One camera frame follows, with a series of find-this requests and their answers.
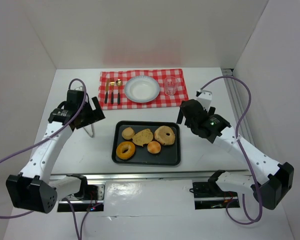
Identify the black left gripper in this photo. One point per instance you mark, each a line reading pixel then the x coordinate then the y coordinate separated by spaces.
pixel 90 115

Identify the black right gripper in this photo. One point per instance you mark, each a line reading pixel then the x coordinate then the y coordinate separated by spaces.
pixel 187 112

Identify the pale bagel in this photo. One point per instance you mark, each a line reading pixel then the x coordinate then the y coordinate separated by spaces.
pixel 165 135

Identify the orange glazed donut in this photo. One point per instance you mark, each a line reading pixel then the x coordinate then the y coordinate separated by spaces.
pixel 125 150

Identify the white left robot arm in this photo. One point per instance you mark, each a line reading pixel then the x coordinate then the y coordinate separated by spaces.
pixel 31 189

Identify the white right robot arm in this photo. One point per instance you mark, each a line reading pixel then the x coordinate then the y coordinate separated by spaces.
pixel 269 181

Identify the round bread bun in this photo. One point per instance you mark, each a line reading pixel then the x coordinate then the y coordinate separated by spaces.
pixel 154 147

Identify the flat bread slice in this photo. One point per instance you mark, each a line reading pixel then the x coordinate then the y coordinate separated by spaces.
pixel 143 137

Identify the red checkered cloth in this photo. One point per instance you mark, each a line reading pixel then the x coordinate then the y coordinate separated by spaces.
pixel 159 75

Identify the clear drinking glass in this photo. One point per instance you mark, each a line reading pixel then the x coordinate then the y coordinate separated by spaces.
pixel 170 85

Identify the small round muffin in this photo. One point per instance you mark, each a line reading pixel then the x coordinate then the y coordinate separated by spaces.
pixel 128 133

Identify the black baking tray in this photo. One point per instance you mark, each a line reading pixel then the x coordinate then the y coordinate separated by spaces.
pixel 168 156

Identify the white plate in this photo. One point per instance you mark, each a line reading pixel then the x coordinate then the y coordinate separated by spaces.
pixel 141 89

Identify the gold spoon black handle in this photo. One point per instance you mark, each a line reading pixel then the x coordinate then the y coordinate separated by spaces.
pixel 118 85

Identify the aluminium side rail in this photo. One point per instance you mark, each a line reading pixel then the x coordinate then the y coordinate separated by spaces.
pixel 232 87

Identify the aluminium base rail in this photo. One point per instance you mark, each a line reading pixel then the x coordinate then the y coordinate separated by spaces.
pixel 148 176

